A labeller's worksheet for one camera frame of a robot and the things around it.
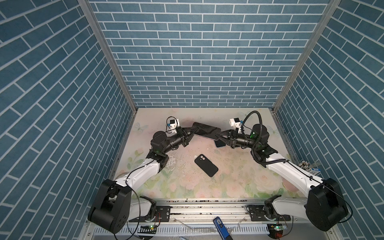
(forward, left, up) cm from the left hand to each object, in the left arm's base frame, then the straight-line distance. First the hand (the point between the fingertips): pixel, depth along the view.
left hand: (197, 130), depth 71 cm
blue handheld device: (-37, -11, -28) cm, 48 cm away
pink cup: (-14, -53, -11) cm, 56 cm away
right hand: (-3, -8, 0) cm, 9 cm away
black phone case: (-4, -6, -30) cm, 31 cm away
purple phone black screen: (+1, -4, -1) cm, 5 cm away
